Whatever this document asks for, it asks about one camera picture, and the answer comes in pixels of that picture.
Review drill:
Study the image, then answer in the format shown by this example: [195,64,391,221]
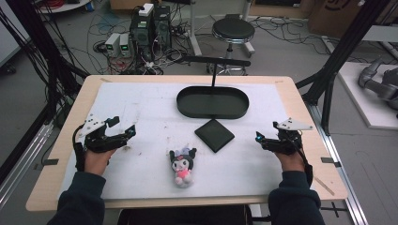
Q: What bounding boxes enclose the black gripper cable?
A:
[71,124,87,173]
[289,136,314,188]

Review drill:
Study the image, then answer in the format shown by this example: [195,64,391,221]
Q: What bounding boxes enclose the black oval tray bar stand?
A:
[176,55,252,120]

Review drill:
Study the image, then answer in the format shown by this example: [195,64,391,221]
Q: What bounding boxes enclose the tangle of floor cables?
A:
[84,3,195,76]

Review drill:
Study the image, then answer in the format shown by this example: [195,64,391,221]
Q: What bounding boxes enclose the white box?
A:
[138,3,155,18]

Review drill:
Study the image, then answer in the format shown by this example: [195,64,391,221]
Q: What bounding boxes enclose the black square coaster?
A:
[193,118,236,154]

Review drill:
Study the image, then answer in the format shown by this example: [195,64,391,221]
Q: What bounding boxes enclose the grey power supply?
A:
[104,32,122,58]
[118,33,132,58]

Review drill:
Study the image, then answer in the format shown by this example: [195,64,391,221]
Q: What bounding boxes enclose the cardboard box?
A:
[307,0,365,39]

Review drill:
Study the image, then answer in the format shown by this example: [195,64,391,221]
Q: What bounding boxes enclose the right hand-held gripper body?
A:
[262,117,314,156]

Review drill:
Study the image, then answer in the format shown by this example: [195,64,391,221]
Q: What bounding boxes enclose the black metal frame post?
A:
[295,0,392,136]
[0,0,90,126]

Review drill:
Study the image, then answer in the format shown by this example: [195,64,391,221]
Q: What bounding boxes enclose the black computer tower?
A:
[129,13,155,62]
[153,5,173,51]

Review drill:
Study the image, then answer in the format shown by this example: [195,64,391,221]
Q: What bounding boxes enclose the aluminium rail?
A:
[306,102,370,225]
[0,120,54,210]

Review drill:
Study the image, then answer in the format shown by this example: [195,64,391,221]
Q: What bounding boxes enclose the person's right hand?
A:
[275,152,306,173]

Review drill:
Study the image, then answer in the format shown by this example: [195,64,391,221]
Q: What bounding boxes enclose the white table mat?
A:
[58,82,315,202]

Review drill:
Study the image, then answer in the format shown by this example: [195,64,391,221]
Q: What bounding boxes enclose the white platform board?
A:
[337,61,398,131]

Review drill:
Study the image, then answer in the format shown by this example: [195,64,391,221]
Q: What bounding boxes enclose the black round stool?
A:
[206,17,256,76]

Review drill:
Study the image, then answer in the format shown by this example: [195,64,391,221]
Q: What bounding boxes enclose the black and pink plush toy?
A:
[169,143,198,189]

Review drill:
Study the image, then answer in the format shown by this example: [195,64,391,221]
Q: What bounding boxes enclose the person's left hand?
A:
[84,148,117,176]

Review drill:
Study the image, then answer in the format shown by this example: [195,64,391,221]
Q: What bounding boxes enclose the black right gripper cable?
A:
[289,136,314,188]

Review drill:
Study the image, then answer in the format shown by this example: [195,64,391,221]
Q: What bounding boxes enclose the black tape piece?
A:
[41,157,60,167]
[320,157,343,169]

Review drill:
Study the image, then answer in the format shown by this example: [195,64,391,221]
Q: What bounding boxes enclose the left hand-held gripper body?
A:
[78,113,130,154]

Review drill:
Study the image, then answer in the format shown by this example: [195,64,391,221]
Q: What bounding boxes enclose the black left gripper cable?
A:
[71,124,87,173]

